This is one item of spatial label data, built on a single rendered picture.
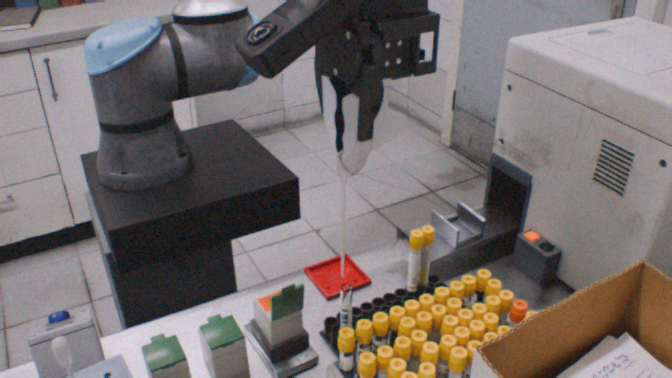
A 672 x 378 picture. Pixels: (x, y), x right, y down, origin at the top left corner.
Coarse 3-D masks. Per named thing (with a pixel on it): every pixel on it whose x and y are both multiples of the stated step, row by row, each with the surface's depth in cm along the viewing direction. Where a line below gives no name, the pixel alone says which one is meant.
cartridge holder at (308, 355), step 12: (252, 324) 67; (252, 336) 69; (264, 336) 66; (300, 336) 66; (264, 348) 66; (276, 348) 64; (288, 348) 65; (300, 348) 66; (312, 348) 67; (264, 360) 66; (276, 360) 65; (288, 360) 65; (300, 360) 65; (312, 360) 66; (276, 372) 64; (288, 372) 64
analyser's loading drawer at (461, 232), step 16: (464, 208) 82; (480, 208) 87; (496, 208) 87; (512, 208) 87; (432, 224) 82; (448, 224) 79; (464, 224) 83; (480, 224) 80; (496, 224) 84; (512, 224) 84; (400, 240) 80; (448, 240) 80; (464, 240) 79; (480, 240) 80; (432, 256) 77; (448, 256) 78
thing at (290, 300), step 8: (288, 288) 60; (296, 288) 61; (272, 296) 60; (280, 296) 60; (288, 296) 61; (296, 296) 62; (272, 304) 60; (280, 304) 61; (288, 304) 62; (296, 304) 63; (272, 312) 61; (280, 312) 62; (288, 312) 63; (272, 320) 62
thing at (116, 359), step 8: (104, 360) 54; (112, 360) 54; (120, 360) 54; (88, 368) 53; (96, 368) 53; (104, 368) 53; (112, 368) 53; (120, 368) 53; (128, 368) 53; (80, 376) 52; (88, 376) 52; (96, 376) 52; (104, 376) 52; (112, 376) 52; (120, 376) 52; (128, 376) 52
